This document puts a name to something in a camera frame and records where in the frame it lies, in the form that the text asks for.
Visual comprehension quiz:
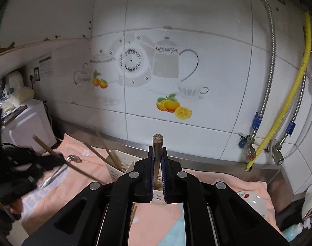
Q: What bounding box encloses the person's left hand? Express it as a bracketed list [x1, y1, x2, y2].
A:
[0, 194, 24, 218]

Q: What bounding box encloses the clear plastic hose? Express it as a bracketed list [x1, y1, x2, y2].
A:
[284, 82, 312, 159]

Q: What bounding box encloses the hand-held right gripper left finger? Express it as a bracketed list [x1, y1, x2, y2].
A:
[21, 146, 155, 246]

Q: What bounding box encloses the red handle valve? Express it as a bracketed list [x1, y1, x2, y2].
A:
[238, 133, 258, 163]

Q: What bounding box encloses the metal angle valve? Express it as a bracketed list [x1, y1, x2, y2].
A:
[265, 143, 286, 166]

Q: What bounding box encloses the white floral plate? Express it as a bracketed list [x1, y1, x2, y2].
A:
[235, 190, 268, 219]

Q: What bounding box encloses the white kitchen appliance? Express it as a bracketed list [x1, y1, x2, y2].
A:
[1, 99, 57, 155]

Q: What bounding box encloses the yellow gas hose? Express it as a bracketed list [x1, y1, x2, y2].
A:
[244, 11, 312, 172]

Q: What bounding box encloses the white plastic jug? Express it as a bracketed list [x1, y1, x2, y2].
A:
[4, 71, 35, 106]

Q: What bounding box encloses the white wall label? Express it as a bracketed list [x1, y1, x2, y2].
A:
[39, 53, 54, 77]

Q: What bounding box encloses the teal plastic bottle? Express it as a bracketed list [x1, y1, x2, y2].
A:
[282, 222, 304, 242]

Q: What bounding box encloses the peach printed towel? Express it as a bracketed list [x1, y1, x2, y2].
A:
[20, 133, 276, 246]

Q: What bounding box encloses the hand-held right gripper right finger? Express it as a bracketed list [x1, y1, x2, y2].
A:
[161, 146, 290, 246]

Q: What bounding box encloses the brown wooden chopstick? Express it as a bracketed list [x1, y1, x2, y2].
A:
[32, 135, 102, 183]
[83, 142, 115, 166]
[153, 134, 163, 189]
[94, 127, 123, 171]

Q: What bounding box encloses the braided metal hose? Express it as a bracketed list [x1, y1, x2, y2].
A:
[272, 2, 312, 157]
[246, 0, 278, 146]

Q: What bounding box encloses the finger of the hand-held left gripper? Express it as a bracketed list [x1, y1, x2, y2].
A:
[34, 163, 67, 177]
[37, 153, 66, 165]

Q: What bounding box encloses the metal spoon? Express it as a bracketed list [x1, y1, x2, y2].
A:
[40, 155, 83, 188]

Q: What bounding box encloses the beige plastic chopstick holder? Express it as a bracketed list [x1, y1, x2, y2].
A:
[108, 149, 170, 207]

